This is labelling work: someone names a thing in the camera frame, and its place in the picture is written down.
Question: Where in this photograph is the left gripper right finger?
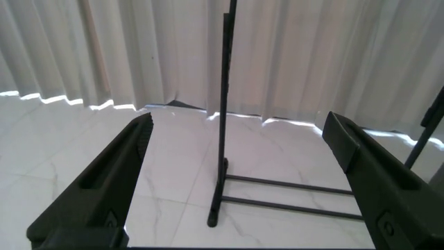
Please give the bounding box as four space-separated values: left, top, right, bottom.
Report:
321 110 444 249

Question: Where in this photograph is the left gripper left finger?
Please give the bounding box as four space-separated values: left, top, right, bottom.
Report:
26 112 155 249

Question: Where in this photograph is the black clothes rack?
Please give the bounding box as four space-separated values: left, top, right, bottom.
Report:
206 0 444 228

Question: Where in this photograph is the white curtain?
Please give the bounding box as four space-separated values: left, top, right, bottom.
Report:
0 0 444 142

